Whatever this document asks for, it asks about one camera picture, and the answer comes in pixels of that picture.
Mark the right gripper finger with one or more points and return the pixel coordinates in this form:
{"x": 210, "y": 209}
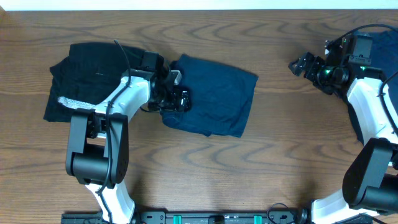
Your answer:
{"x": 297, "y": 67}
{"x": 306, "y": 60}

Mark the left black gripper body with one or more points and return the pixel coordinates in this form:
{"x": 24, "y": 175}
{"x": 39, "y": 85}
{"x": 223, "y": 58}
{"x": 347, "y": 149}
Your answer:
{"x": 179, "y": 101}

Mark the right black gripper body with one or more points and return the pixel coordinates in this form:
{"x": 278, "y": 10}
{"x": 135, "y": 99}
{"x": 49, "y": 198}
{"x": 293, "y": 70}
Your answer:
{"x": 310, "y": 67}

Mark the navy blue shorts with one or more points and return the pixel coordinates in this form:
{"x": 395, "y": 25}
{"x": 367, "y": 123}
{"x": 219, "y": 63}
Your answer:
{"x": 221, "y": 98}

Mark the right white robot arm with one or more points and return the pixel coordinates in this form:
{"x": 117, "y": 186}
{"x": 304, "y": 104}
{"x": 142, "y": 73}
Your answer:
{"x": 367, "y": 189}

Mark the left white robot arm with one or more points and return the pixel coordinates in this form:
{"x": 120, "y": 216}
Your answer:
{"x": 98, "y": 143}

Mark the navy clothes pile right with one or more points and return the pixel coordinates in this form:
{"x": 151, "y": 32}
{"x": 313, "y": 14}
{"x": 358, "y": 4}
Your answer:
{"x": 384, "y": 56}

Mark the folded black shorts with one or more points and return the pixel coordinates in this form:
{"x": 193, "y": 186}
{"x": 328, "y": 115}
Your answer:
{"x": 86, "y": 77}

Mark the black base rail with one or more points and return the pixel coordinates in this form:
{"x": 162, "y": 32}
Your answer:
{"x": 203, "y": 218}

